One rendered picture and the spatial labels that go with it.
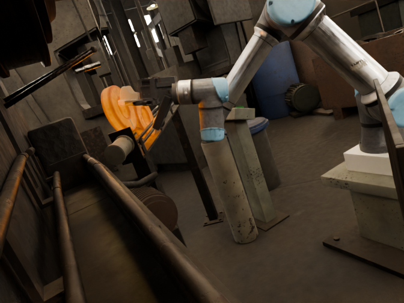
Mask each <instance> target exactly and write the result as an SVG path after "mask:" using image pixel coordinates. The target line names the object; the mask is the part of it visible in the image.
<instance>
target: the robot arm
mask: <svg viewBox="0 0 404 303"><path fill-rule="evenodd" d="M254 31H255V33H254V34H253V36H252V37H251V39H250V41H249V42H248V44H247V46H246V47H245V49H244V50H243V52H242V54H241V55H240V57H239V59H238V60H237V61H236V64H235V65H234V66H233V68H232V70H231V71H230V73H229V74H228V76H227V78H206V79H192V80H191V79H190V80H182V81H177V77H176V76H171V77H163V78H160V77H157V76H156V77H152V78H141V79H137V81H138V86H137V88H138V92H134V90H133V89H132V87H131V86H126V87H122V88H121V91H120V100H118V105H119V106H141V105H142V106H154V105H158V106H159V105H160V108H159V110H158V113H157V116H156V118H155V119H154V120H153V126H152V128H154V129H156V130H159V129H161V128H162V127H163V126H164V124H165V119H166V117H167V114H168V111H169V109H170V106H171V104H172V102H174V104H175V105H179V104H181V105H194V104H198V109H199V117H200V132H201V139H202V140H203V141H205V142H218V141H221V140H223V139H224V131H225V129H224V121H225V119H226V118H227V116H228V115H229V113H230V112H231V110H232V108H233V107H234V105H235V104H236V102H237V101H238V99H239V98H240V96H241V95H242V93H243V92H244V90H245V89H246V87H247V86H248V84H249V83H250V81H251V80H252V78H253V77H254V75H255V73H256V72H257V70H258V69H259V67H260V66H261V64H262V63H263V61H264V60H265V58H266V57H267V55H268V54H269V52H270V51H271V49H272V48H273V46H274V45H276V44H279V43H280V41H281V40H282V38H283V37H284V36H285V35H287V36H288V37H289V38H290V39H291V40H293V41H297V40H300V41H303V42H304V43H305V44H306V45H307V46H308V47H309V48H310V49H311V50H312V51H313V52H315V53H316V54H317V55H318V56H319V57H320V58H321V59H323V60H324V62H326V63H327V64H328V65H329V66H330V67H331V68H332V69H334V70H335V71H336V72H337V73H338V74H339V75H340V76H341V77H342V78H343V79H344V80H345V81H347V82H348V83H349V84H350V85H351V86H353V87H354V89H355V97H356V101H357V107H358V113H359V117H360V122H361V134H360V141H359V147H360V150H361V151H362V152H364V153H370V154H383V153H388V149H387V143H386V140H385V135H384V129H383V125H382V120H381V115H380V111H379V105H378V100H377V96H376V90H375V85H374V82H373V80H374V79H376V78H377V79H378V81H379V83H380V85H381V88H382V91H383V92H384V95H385V98H386V100H387V102H388V105H389V107H390V109H391V112H392V115H393V117H394V119H395V122H396V124H397V127H398V129H399V132H400V134H401V136H402V139H403V142H404V78H403V77H402V76H401V75H400V74H399V73H398V72H387V71H386V70H385V69H384V68H383V67H382V66H381V65H380V64H379V63H377V62H376V61H375V60H374V59H373V58H372V57H371V56H370V55H369V54H368V53H367V52H366V51H365V50H364V49H362V48H361V47H360V46H359V45H358V44H357V43H356V42H355V41H353V40H352V39H351V38H350V37H349V36H348V35H347V34H346V33H345V32H344V31H343V30H342V29H341V28H340V27H339V26H337V25H336V24H335V23H334V22H333V21H332V20H331V19H330V18H329V17H328V16H327V15H326V14H325V4H324V3H323V2H321V1H320V0H266V3H265V6H264V9H263V11H262V14H261V16H260V18H259V20H258V22H257V24H256V25H255V27H254ZM170 90H171V93H170Z"/></svg>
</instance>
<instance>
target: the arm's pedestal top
mask: <svg viewBox="0 0 404 303"><path fill-rule="evenodd" d="M321 179H322V184H323V185H325V186H330V187H334V188H340V189H346V190H350V191H355V192H362V193H365V194H371V195H377V196H380V197H387V198H392V199H396V200H398V196H397V192H396V187H395V184H394V179H393V176H388V175H382V174H373V173H364V172H359V171H349V170H347V166H346V162H345V161H344V162H342V163H341V164H339V165H337V166H336V167H334V168H333V169H331V170H329V171H328V172H327V173H325V174H323V175H322V176H321Z"/></svg>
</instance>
